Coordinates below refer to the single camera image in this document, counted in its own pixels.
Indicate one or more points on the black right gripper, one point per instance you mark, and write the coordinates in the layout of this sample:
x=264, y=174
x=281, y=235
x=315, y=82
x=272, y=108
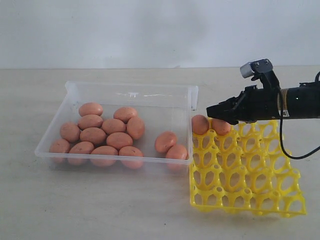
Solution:
x=251, y=105

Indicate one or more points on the brown egg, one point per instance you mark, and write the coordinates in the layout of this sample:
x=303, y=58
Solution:
x=93, y=135
x=220, y=127
x=131, y=151
x=119, y=140
x=105, y=151
x=135, y=127
x=165, y=141
x=200, y=124
x=82, y=148
x=61, y=146
x=70, y=132
x=112, y=125
x=178, y=152
x=90, y=108
x=125, y=113
x=90, y=121

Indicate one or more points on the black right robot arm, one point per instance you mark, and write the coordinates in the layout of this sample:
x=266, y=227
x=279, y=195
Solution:
x=300, y=102

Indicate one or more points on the yellow plastic egg tray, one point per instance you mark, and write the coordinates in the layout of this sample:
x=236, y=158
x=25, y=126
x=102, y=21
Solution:
x=244, y=170

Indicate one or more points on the clear plastic bin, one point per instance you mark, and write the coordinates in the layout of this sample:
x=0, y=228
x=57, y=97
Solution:
x=161, y=107

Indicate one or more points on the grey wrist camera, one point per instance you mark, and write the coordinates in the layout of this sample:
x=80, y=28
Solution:
x=261, y=69

